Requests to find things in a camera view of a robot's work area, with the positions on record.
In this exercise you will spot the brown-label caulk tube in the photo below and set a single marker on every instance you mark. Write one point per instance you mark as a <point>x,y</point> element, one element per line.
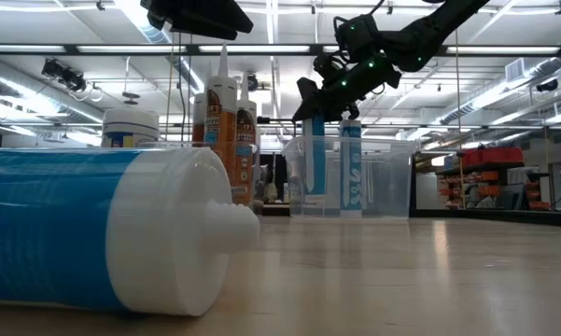
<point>246,140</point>

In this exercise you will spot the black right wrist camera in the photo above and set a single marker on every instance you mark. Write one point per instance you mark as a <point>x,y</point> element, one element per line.
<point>357,35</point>

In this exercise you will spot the shelf with red bins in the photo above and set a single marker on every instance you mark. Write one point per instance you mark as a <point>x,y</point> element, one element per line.
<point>490,155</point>

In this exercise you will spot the blue silicone sealant tube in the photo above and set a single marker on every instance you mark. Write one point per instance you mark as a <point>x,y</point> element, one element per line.
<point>51,224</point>
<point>351,163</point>
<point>316,158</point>

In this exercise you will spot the black table frame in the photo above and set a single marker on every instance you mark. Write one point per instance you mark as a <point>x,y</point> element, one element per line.
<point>495,217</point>

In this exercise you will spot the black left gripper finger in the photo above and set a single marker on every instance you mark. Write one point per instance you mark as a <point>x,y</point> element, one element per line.
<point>154,11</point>
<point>210,16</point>

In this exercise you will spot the white-lidded wipes canister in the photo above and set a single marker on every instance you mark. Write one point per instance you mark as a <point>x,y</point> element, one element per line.
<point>130,123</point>

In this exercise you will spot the thin hanging pole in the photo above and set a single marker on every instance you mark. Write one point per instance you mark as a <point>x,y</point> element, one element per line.
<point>457,116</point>

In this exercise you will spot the large clear plastic bin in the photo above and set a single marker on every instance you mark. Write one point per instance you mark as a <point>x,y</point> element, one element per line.
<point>392,186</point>

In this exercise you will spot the black overhead frame beam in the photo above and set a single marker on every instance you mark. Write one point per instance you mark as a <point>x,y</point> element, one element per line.
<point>121,49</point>

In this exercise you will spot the black ceiling device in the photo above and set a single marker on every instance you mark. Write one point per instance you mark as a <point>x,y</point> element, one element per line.
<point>547,85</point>

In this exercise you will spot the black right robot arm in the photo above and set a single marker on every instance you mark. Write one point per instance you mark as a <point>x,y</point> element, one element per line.
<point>429,32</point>

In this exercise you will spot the silver ventilation duct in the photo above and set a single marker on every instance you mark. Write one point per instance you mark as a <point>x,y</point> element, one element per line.
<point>513,70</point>

